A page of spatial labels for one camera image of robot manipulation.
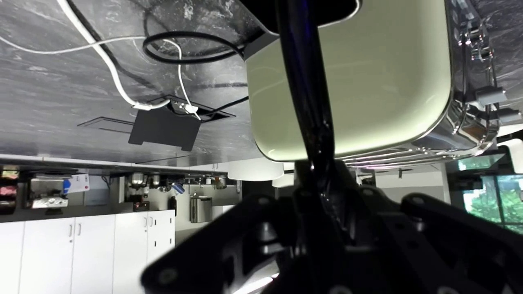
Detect black plastic spoon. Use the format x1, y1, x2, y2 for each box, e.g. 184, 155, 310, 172
271, 0, 361, 258

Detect silver kitchen canister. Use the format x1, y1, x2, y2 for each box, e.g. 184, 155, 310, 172
188, 193, 214, 224

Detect kitchen counter white cabinets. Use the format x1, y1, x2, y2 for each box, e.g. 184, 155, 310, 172
0, 154, 242, 294

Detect black pop-up outlet box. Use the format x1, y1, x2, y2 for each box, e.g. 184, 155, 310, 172
75, 96, 235, 154

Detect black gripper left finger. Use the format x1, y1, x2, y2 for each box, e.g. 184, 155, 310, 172
139, 188, 307, 294

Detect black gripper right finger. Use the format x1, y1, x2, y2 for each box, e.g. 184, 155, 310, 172
336, 186, 523, 294

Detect thin white cable with plug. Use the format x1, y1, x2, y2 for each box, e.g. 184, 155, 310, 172
0, 34, 202, 119

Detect cream four-slot toaster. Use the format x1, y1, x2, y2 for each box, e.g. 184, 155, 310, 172
242, 0, 511, 168

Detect black power cable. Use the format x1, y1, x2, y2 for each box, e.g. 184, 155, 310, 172
142, 29, 250, 119

